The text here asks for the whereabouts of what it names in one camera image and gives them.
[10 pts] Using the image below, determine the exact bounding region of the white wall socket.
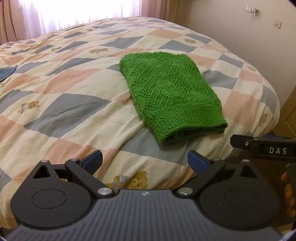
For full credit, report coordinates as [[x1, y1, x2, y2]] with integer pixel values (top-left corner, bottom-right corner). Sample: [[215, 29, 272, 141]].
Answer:
[[245, 5, 259, 16]]

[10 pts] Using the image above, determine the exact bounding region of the checkered teddy bear quilt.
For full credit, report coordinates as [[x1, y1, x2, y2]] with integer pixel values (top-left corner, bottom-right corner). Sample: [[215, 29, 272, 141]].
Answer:
[[1, 17, 280, 229]]

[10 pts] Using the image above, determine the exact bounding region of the pink curtain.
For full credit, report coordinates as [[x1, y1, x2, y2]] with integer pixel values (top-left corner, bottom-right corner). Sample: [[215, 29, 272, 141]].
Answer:
[[1, 0, 179, 44]]

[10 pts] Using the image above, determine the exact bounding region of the blue denim clothes pile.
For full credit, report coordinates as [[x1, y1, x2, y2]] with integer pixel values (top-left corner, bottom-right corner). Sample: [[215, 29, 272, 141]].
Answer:
[[0, 65, 18, 82]]

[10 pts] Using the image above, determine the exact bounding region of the green knitted vest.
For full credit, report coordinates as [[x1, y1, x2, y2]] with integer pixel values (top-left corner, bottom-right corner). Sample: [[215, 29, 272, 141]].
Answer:
[[119, 52, 228, 146]]

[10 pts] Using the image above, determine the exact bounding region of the person's right hand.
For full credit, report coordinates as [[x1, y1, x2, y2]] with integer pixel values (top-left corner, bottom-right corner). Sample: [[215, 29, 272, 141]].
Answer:
[[281, 172, 296, 218]]

